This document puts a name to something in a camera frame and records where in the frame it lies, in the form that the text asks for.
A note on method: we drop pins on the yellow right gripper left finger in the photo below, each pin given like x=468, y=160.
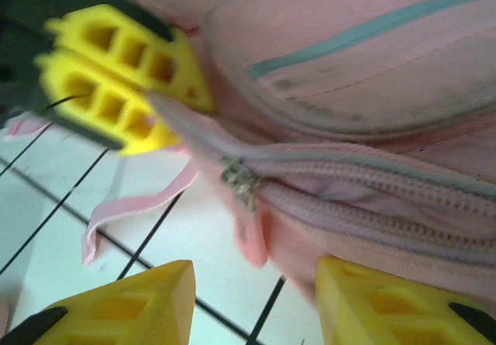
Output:
x=155, y=306

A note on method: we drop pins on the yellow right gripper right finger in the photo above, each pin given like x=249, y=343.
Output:
x=368, y=306

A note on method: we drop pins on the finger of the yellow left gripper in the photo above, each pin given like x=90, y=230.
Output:
x=182, y=58
x=93, y=85

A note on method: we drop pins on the pink backpack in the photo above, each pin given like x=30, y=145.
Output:
x=368, y=70

